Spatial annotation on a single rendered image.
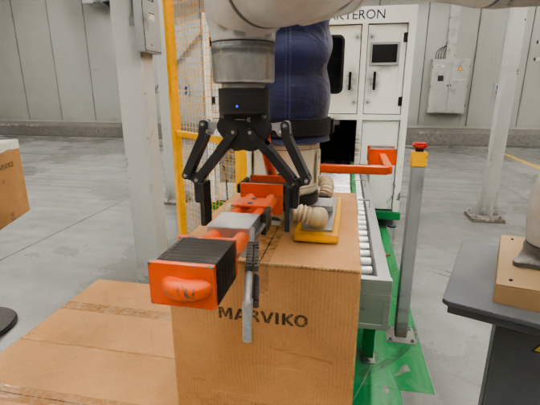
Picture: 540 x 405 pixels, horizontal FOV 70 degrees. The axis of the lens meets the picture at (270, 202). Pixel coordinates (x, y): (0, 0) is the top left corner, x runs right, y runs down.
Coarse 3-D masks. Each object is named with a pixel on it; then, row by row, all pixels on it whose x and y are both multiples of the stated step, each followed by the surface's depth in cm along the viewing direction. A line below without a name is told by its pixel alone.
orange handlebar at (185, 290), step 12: (384, 156) 115; (324, 168) 102; (336, 168) 101; (348, 168) 101; (360, 168) 100; (372, 168) 100; (384, 168) 99; (240, 204) 65; (252, 204) 65; (264, 204) 65; (240, 240) 51; (240, 252) 49; (168, 276) 40; (168, 288) 39; (180, 288) 39; (192, 288) 39; (204, 288) 39; (180, 300) 39; (192, 300) 39
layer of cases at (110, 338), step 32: (96, 288) 149; (128, 288) 149; (64, 320) 129; (96, 320) 129; (128, 320) 129; (160, 320) 129; (32, 352) 113; (64, 352) 113; (96, 352) 113; (128, 352) 113; (160, 352) 113; (0, 384) 100; (32, 384) 100; (64, 384) 100; (96, 384) 100; (128, 384) 100; (160, 384) 100
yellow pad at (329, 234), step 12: (336, 204) 109; (336, 216) 99; (300, 228) 90; (312, 228) 89; (324, 228) 89; (336, 228) 90; (300, 240) 87; (312, 240) 87; (324, 240) 86; (336, 240) 86
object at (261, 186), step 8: (256, 176) 80; (264, 176) 80; (272, 176) 80; (280, 176) 79; (240, 184) 73; (248, 184) 73; (256, 184) 73; (264, 184) 73; (272, 184) 72; (280, 184) 72; (240, 192) 74; (248, 192) 74; (256, 192) 73; (264, 192) 73; (272, 192) 73; (280, 192) 72; (280, 200) 73; (256, 208) 74; (272, 208) 73; (280, 208) 73
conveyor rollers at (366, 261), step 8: (336, 176) 347; (344, 176) 346; (336, 184) 314; (344, 184) 320; (344, 192) 294; (360, 192) 292; (360, 208) 250; (360, 216) 234; (360, 224) 225; (360, 232) 208; (360, 240) 199; (368, 240) 201; (360, 248) 191; (368, 248) 190; (368, 256) 182; (368, 264) 173; (368, 272) 165
